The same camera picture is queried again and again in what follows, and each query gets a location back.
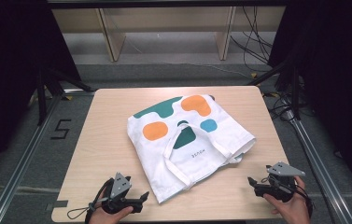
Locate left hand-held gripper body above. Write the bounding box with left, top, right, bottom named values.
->
left=101, top=172, right=144, bottom=215

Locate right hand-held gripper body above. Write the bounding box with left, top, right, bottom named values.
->
left=253, top=161, right=306, bottom=203

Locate white tote bag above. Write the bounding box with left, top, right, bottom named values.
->
left=126, top=93, right=257, bottom=204

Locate person's right hand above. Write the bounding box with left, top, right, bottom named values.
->
left=262, top=175, right=311, bottom=224

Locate person's left hand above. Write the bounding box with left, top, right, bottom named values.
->
left=88, top=205, right=134, bottom=224

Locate grey tape strip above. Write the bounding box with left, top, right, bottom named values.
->
left=45, top=200, right=69, bottom=213

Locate black tape floor numeral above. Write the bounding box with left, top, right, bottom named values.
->
left=49, top=119, right=72, bottom=141

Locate black metal stand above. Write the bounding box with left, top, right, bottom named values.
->
left=35, top=65, right=96, bottom=126
left=246, top=57, right=303, bottom=121

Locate black curtain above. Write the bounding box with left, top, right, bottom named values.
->
left=0, top=0, right=82, bottom=185
left=268, top=0, right=352, bottom=197

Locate light wooden desk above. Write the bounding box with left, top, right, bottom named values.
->
left=46, top=0, right=289, bottom=63

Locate black looped gripper cable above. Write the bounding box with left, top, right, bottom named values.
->
left=66, top=177, right=116, bottom=224

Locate aluminium floor rail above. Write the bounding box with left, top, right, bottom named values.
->
left=284, top=110, right=352, bottom=224
left=0, top=90, right=95, bottom=224

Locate thin white floor cable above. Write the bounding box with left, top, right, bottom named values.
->
left=151, top=60, right=252, bottom=79

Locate bundle of black floor cables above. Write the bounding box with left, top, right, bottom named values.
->
left=229, top=5, right=275, bottom=73

